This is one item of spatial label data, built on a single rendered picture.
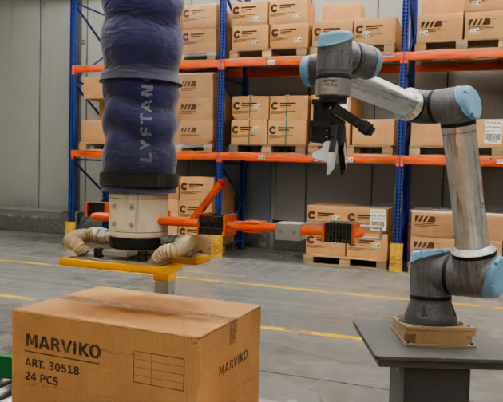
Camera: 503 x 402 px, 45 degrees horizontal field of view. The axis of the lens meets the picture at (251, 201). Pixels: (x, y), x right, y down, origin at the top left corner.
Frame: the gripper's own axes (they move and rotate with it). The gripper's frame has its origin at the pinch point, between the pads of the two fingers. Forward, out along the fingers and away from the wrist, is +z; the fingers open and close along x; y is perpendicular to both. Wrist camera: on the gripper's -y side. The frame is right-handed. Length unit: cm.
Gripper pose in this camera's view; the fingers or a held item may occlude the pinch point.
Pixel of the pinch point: (338, 175)
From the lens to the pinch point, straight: 160.3
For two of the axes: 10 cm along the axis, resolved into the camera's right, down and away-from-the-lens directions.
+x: -3.7, 0.4, -9.3
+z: -0.3, 10.0, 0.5
